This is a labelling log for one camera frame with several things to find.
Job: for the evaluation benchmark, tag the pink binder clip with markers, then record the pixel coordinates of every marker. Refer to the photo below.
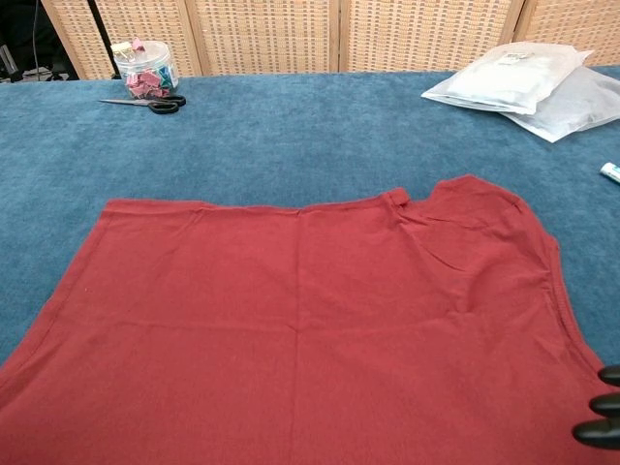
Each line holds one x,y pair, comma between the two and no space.
137,44

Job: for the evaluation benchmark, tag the translucent plastic bag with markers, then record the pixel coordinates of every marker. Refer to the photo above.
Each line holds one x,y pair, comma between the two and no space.
576,109

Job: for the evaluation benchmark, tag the red t-shirt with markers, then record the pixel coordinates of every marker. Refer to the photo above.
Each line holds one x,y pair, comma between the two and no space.
300,329

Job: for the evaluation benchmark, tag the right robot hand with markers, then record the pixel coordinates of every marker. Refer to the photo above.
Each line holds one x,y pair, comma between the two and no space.
600,432

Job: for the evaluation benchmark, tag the blue table cover cloth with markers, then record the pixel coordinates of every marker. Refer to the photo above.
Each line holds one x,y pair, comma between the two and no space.
310,135

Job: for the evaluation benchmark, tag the wicker folding screen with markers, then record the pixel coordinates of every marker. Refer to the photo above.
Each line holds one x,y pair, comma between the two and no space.
271,34

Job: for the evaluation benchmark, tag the white glue stick tube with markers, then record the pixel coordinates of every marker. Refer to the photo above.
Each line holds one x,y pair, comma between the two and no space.
611,172

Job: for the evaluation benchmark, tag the yellow binder clip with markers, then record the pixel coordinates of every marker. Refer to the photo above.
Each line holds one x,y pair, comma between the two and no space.
120,50

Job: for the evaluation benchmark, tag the white plastic mailer bag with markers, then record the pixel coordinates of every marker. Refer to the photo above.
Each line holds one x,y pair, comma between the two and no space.
499,80

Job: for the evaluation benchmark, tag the clear jar of binder clips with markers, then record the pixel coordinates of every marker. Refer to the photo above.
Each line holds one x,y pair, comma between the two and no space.
147,72

